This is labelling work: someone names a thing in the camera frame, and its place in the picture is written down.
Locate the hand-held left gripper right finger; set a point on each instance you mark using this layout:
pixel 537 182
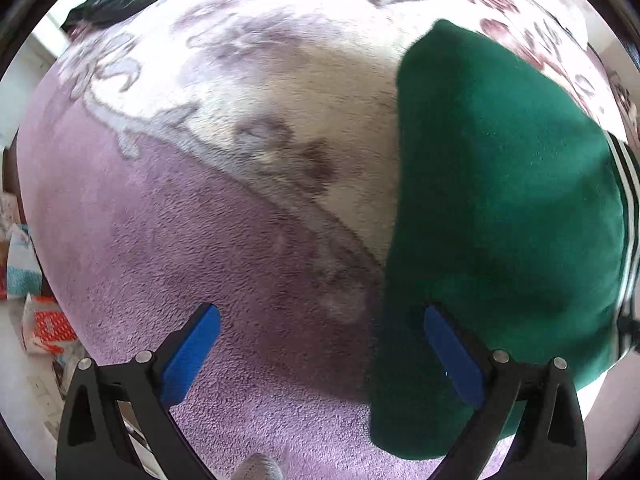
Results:
pixel 452 355

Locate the floral plush blanket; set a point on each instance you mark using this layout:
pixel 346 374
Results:
pixel 200 210

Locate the black cloth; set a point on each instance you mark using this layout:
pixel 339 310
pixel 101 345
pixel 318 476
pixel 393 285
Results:
pixel 115 7

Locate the grey knitted object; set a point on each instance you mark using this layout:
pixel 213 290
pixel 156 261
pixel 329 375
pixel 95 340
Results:
pixel 257 467

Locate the green varsity jacket cream sleeves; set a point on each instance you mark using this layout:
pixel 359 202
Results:
pixel 500 185

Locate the orange red packet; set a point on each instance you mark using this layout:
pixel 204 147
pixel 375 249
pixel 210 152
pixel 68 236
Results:
pixel 50 325

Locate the teal patterned bag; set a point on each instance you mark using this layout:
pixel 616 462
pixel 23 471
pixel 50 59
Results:
pixel 22 265

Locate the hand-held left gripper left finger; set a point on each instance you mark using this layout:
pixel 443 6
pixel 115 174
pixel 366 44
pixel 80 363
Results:
pixel 192 355

